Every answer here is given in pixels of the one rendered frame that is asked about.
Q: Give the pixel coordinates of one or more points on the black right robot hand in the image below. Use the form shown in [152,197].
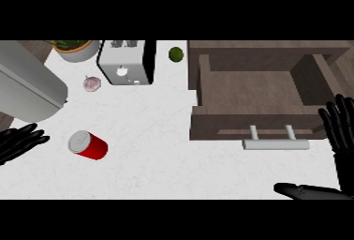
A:
[340,131]

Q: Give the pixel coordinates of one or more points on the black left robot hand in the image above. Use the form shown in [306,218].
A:
[18,140]

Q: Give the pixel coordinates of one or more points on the red can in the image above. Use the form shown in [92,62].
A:
[88,145]

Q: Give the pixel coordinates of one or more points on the open brown wooden drawer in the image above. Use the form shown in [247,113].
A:
[259,100]

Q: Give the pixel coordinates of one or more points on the large grey appliance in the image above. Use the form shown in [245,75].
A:
[27,84]

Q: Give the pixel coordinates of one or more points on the pale garlic bulb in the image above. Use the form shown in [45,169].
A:
[92,83]

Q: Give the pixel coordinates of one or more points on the brown wooden cabinet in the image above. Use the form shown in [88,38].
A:
[276,48]

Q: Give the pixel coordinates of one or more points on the potted green plant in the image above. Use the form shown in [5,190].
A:
[76,48]

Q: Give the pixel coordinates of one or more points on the white toaster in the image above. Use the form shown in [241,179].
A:
[127,62]

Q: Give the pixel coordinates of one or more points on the green avocado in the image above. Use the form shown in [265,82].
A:
[176,54]

